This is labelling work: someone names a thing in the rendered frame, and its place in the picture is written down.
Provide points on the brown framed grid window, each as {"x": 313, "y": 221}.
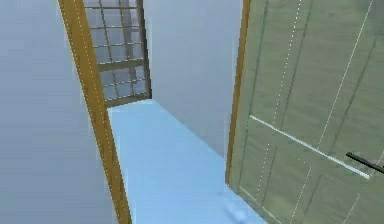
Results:
{"x": 121, "y": 53}

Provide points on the green panelled room door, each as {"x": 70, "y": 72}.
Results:
{"x": 300, "y": 100}

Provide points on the orange wooden door frame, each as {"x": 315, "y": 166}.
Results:
{"x": 93, "y": 100}

